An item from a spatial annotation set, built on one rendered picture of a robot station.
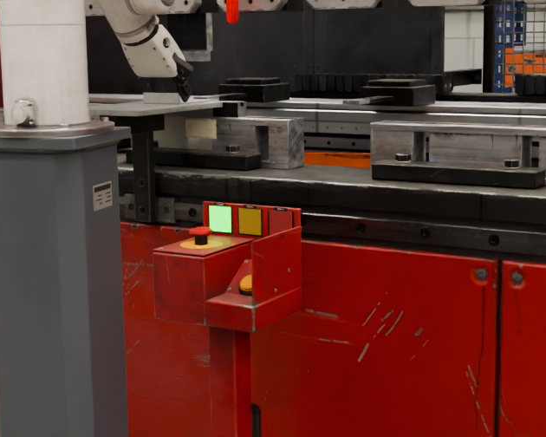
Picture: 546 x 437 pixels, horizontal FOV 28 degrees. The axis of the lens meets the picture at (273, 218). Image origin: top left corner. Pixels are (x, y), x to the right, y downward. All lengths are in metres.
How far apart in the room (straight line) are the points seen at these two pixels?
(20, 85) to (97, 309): 0.33
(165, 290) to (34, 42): 0.51
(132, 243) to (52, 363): 0.66
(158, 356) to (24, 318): 0.67
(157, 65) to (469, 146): 0.61
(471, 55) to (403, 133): 4.44
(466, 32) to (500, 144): 4.51
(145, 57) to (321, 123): 0.46
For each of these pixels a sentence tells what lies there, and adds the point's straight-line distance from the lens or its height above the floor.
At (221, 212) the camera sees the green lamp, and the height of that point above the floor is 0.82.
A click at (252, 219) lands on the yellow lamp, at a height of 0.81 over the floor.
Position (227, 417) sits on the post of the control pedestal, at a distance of 1.89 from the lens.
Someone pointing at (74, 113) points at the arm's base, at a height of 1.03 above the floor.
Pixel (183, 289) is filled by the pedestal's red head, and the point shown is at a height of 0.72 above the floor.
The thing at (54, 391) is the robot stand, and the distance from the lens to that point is 1.58.
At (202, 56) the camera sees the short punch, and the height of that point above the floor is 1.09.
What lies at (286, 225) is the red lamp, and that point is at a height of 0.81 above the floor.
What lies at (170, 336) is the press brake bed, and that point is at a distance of 2.18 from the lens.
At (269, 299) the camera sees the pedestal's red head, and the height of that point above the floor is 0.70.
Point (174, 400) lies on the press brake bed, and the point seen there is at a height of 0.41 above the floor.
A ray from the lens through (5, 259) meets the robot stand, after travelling 1.57.
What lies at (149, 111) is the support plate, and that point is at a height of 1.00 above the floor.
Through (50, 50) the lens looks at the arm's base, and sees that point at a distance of 1.53.
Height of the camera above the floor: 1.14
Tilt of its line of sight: 10 degrees down
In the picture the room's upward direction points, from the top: 1 degrees counter-clockwise
